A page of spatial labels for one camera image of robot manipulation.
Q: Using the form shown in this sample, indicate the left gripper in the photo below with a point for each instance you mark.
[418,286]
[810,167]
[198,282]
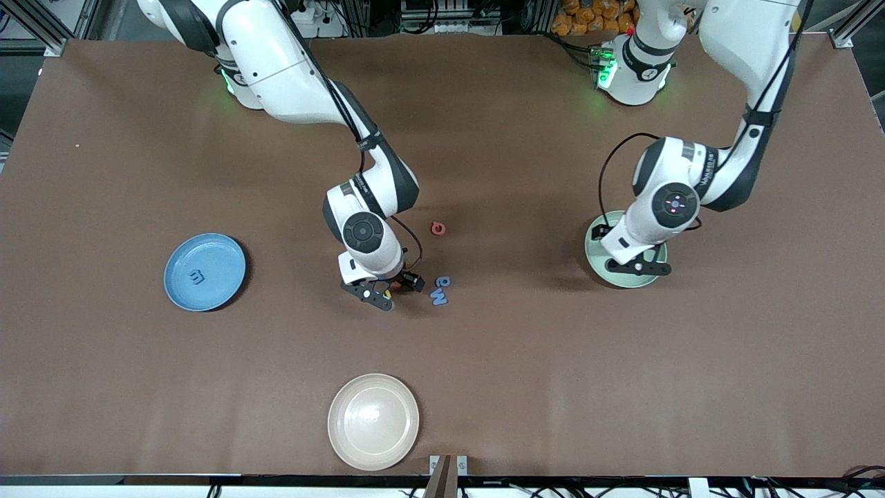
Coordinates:
[603,233]

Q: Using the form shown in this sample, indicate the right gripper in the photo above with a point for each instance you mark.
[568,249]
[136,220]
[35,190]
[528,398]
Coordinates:
[399,281]

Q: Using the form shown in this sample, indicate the blue foam letter W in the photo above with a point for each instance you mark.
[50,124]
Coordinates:
[439,297]

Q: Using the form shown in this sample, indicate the red foam letter Q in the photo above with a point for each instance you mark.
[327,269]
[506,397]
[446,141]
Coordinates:
[437,229]

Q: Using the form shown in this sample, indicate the blue foam letter m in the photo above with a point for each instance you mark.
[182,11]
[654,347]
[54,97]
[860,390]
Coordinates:
[197,278]

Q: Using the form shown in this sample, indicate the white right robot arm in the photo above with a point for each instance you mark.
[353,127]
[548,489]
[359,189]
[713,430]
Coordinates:
[276,69]

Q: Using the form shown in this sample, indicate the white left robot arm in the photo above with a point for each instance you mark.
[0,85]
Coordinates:
[747,41]

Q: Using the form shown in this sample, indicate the green plate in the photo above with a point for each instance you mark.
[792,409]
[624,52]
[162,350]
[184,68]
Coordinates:
[626,282]

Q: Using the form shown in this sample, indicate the beige plate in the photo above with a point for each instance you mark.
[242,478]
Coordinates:
[373,422]

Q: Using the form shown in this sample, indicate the blue plate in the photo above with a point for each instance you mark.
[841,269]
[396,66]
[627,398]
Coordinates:
[214,256]

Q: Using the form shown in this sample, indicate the orange packets bag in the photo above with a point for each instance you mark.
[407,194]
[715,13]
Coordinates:
[588,17]

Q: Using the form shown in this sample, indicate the white power strip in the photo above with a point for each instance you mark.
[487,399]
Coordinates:
[321,28]

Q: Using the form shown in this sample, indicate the metal camera pole bracket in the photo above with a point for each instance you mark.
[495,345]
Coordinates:
[448,477]

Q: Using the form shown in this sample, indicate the aluminium frame post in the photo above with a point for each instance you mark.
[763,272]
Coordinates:
[41,31]
[847,28]

